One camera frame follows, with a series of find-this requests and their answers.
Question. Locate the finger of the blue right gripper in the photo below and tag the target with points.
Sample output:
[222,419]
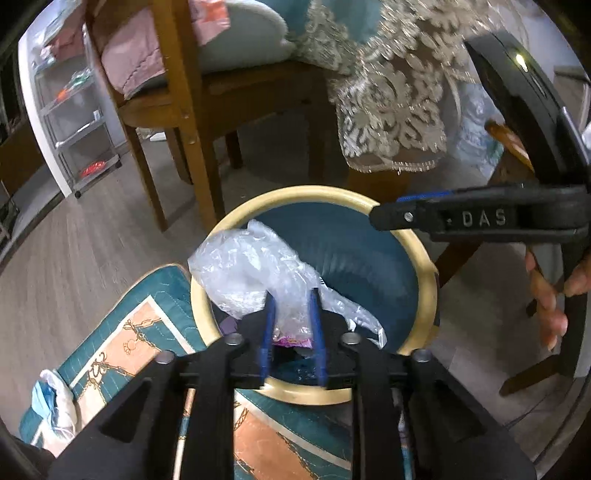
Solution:
[424,196]

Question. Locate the teal lace-trimmed tablecloth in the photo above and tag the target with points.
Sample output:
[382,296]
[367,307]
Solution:
[395,71]

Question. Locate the pink seat cushion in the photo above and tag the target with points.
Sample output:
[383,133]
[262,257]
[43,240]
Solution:
[131,56]

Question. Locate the pink snack wrapper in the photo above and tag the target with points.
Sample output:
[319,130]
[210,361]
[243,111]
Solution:
[297,337]

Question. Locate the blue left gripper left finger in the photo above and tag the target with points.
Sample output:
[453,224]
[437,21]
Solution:
[266,345]

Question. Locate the white round pillow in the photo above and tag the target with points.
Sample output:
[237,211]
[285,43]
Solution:
[257,36]

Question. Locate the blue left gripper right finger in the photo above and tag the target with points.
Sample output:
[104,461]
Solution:
[317,337]

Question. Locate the clear plastic bag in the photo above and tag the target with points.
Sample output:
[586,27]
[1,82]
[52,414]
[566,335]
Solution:
[237,267]

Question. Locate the blue and white crumpled bag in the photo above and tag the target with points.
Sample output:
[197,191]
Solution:
[53,402]

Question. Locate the wooden chair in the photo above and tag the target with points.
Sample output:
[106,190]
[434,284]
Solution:
[195,109]

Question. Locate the white rolling storage cart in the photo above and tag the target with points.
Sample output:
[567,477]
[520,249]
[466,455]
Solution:
[71,113]

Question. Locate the person's right hand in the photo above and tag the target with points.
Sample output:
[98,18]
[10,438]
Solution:
[553,321]

